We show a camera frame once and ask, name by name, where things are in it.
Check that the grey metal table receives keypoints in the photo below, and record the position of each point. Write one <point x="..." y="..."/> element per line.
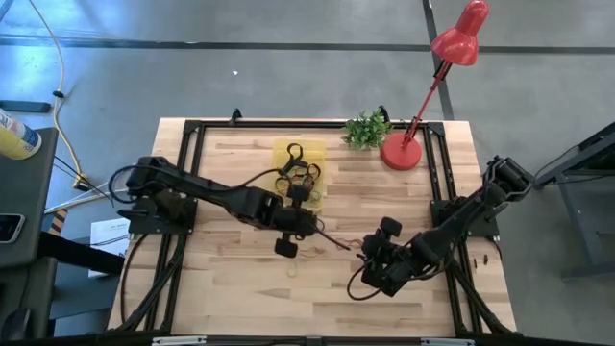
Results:
<point x="586" y="202"/>

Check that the thin red rubber band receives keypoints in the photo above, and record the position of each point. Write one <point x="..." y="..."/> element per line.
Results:
<point x="312" y="180"/>
<point x="355" y="240"/>

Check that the black flat bar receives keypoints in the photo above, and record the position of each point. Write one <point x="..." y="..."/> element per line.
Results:
<point x="24" y="106"/>

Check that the red desk lamp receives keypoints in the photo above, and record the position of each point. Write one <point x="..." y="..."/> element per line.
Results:
<point x="401" y="151"/>

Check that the yellow translucent plastic bin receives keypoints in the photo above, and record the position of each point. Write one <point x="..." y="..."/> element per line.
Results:
<point x="319" y="146"/>

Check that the black smartphone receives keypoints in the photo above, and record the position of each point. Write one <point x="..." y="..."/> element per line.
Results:
<point x="9" y="228"/>

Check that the small black clamp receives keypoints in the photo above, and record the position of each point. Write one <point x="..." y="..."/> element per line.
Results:
<point x="236" y="114"/>
<point x="383" y="113"/>

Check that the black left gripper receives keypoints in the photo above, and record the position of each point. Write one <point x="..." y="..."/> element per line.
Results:
<point x="295" y="221"/>

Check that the white paper sheet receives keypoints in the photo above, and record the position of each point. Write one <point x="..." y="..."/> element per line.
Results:
<point x="108" y="228"/>

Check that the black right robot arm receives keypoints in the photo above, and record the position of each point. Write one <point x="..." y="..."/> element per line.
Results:
<point x="461" y="216"/>

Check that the silver metal bracket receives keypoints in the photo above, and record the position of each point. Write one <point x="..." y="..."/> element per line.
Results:
<point x="447" y="341"/>
<point x="178" y="340"/>

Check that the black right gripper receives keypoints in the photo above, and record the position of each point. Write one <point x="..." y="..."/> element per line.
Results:
<point x="389" y="262"/>

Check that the wide green rubber band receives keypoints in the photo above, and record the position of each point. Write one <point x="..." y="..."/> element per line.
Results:
<point x="314" y="196"/>

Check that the small green potted plant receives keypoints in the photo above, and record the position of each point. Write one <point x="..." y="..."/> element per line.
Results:
<point x="367" y="130"/>

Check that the dark grey side table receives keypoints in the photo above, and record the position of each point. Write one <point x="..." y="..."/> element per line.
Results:
<point x="29" y="192"/>

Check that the black metal table frame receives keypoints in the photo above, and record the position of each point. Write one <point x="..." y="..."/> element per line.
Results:
<point x="312" y="124"/>

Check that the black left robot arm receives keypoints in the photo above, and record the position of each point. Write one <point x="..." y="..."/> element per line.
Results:
<point x="216" y="192"/>

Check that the black furniture beam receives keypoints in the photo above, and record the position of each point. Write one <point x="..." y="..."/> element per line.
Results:
<point x="72" y="250"/>

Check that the wide black rubber band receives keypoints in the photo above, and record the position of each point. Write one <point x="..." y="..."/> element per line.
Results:
<point x="277" y="185"/>
<point x="294" y="168"/>

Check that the yellow wipes canister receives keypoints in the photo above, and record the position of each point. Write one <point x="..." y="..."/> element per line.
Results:
<point x="19" y="141"/>

